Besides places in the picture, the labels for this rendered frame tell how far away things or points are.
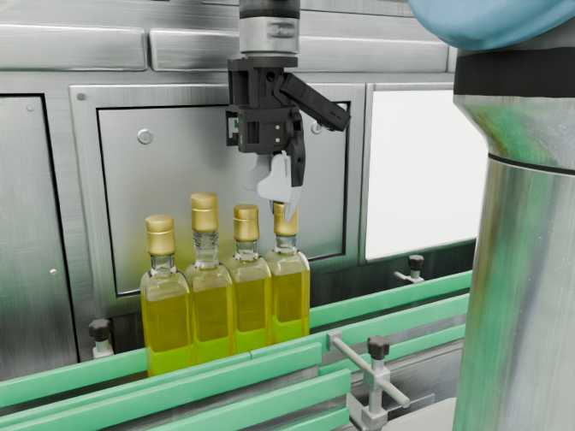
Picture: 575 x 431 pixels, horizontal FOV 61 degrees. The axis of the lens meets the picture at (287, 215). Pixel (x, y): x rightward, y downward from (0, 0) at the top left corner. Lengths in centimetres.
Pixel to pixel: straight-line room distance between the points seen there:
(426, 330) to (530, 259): 69
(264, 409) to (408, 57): 64
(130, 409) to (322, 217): 44
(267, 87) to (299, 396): 38
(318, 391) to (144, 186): 37
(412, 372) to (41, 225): 62
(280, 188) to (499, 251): 47
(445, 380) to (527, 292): 75
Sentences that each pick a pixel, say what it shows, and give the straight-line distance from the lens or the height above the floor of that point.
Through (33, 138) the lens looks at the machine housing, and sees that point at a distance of 75.
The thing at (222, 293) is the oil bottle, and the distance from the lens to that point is 65.
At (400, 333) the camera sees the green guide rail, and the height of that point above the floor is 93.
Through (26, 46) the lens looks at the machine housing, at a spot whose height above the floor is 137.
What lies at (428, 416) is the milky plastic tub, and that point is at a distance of 82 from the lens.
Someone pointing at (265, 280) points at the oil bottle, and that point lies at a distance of 67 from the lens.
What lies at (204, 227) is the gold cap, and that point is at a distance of 62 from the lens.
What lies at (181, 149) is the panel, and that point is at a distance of 74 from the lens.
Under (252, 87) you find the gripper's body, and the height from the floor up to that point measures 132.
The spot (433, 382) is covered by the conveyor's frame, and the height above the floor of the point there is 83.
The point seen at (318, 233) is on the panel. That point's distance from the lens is 87.
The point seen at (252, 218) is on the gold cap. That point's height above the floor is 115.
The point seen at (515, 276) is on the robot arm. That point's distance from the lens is 18.
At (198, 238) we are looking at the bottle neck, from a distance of 63.
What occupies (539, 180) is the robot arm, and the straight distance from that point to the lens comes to 17.
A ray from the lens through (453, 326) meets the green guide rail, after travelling 91.
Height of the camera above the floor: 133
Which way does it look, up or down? 16 degrees down
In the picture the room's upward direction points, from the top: straight up
